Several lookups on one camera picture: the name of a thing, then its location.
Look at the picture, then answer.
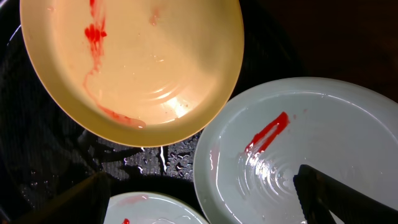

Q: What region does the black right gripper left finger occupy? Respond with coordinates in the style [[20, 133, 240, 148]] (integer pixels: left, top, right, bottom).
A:
[[13, 172, 111, 224]]

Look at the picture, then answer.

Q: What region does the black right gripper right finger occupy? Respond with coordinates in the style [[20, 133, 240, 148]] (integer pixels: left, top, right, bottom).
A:
[[293, 164, 397, 224]]

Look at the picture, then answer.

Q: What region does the light green plate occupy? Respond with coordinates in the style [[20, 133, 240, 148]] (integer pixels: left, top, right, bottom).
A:
[[104, 192, 208, 224], [193, 78, 397, 223]]

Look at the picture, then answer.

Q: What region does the yellow plate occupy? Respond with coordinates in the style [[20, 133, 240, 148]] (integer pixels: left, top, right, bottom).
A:
[[20, 0, 244, 147]]

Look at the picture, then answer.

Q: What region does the round black tray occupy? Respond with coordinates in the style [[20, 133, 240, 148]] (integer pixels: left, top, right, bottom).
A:
[[0, 0, 305, 224]]

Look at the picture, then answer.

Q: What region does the light green plate front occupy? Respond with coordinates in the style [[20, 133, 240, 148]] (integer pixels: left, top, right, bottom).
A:
[[104, 192, 208, 224]]

